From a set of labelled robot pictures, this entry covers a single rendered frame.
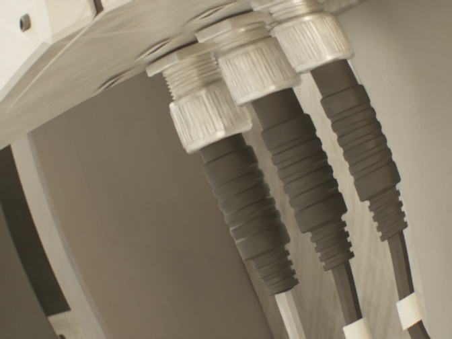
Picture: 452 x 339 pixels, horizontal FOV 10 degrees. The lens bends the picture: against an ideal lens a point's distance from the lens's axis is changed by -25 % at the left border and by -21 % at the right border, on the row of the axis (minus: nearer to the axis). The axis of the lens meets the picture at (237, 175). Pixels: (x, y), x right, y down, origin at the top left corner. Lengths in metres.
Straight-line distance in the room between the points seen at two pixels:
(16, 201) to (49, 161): 0.87
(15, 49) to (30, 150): 0.25
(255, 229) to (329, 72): 0.07
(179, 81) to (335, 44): 0.08
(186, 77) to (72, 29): 0.17
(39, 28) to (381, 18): 0.17
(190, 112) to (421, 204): 0.06
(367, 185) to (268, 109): 0.04
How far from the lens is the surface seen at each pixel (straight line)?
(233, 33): 0.63
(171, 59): 0.66
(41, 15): 0.49
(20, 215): 1.63
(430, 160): 0.65
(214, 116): 0.66
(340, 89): 0.60
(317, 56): 0.60
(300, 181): 0.63
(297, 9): 0.60
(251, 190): 0.66
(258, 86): 0.63
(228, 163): 0.66
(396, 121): 0.66
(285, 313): 0.67
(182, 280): 0.77
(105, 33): 0.54
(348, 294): 0.63
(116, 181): 0.76
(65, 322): 1.62
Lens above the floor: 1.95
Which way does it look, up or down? 41 degrees down
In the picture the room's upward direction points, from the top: 2 degrees counter-clockwise
